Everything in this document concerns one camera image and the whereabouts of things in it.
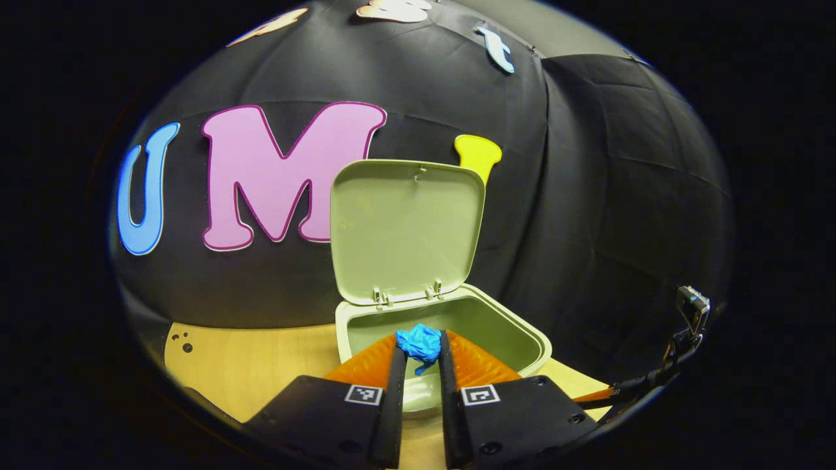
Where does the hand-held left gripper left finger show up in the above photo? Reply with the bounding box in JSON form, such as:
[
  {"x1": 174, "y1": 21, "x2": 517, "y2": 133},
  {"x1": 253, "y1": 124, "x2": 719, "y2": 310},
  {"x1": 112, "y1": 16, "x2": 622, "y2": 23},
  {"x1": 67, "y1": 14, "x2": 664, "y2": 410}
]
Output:
[{"x1": 240, "y1": 330, "x2": 410, "y2": 470}]

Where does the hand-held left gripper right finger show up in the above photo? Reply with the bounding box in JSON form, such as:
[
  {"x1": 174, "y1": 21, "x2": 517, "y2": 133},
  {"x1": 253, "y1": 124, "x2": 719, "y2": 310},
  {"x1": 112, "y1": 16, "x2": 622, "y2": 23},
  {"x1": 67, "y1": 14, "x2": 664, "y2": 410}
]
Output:
[{"x1": 437, "y1": 330, "x2": 602, "y2": 470}]

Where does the blue paper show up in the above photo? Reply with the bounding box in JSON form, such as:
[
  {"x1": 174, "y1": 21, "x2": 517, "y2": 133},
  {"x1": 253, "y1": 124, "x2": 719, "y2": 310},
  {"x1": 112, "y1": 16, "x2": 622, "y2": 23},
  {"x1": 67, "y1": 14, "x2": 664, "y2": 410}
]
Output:
[{"x1": 394, "y1": 323, "x2": 444, "y2": 377}]

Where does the green desktop garbage bin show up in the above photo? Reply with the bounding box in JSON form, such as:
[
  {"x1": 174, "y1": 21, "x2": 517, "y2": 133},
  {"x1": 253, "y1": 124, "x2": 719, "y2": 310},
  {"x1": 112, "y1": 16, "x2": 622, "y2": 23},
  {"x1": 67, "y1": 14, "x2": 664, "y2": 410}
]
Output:
[{"x1": 330, "y1": 159, "x2": 553, "y2": 416}]

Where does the wooden desktop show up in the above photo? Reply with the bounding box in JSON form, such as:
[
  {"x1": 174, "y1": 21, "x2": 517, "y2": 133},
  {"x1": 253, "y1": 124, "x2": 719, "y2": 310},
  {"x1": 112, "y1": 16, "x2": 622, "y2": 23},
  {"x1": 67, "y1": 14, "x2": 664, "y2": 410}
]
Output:
[{"x1": 163, "y1": 322, "x2": 616, "y2": 470}]

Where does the black backdrop cloth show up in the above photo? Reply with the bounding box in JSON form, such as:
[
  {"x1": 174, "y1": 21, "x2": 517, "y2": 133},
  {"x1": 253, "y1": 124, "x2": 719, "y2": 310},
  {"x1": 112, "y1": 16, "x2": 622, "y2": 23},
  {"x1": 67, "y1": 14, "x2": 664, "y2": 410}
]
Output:
[{"x1": 108, "y1": 0, "x2": 735, "y2": 405}]

